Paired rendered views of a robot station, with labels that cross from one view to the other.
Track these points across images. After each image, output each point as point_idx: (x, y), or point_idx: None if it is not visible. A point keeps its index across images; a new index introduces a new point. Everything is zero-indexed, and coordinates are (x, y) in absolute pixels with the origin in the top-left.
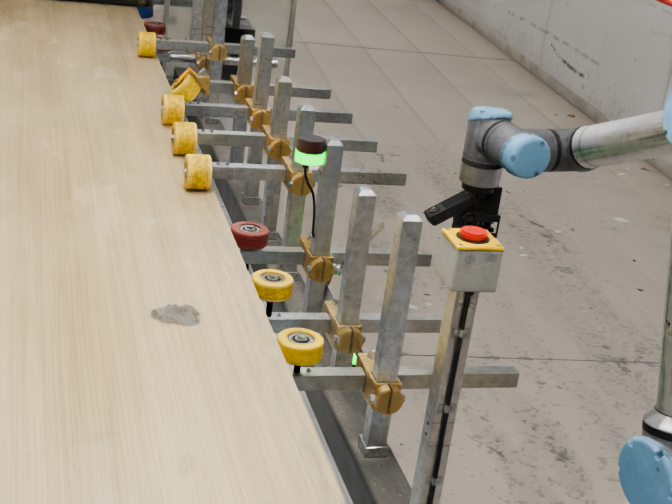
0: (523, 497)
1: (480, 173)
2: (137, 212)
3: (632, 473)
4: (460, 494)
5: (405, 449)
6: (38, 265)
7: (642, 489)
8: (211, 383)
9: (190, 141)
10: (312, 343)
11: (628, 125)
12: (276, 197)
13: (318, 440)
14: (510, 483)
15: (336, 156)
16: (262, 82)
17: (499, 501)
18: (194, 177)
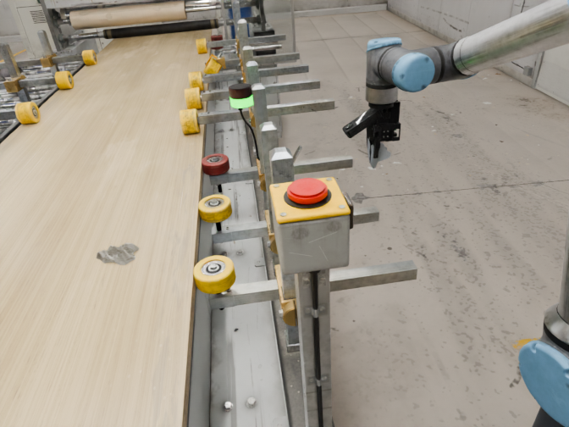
0: (439, 285)
1: (380, 93)
2: (141, 158)
3: (535, 374)
4: (400, 286)
5: (367, 258)
6: (41, 215)
7: (548, 393)
8: (107, 339)
9: (195, 100)
10: (221, 273)
11: (507, 25)
12: None
13: (180, 423)
14: (430, 275)
15: (261, 97)
16: None
17: (424, 289)
18: (185, 125)
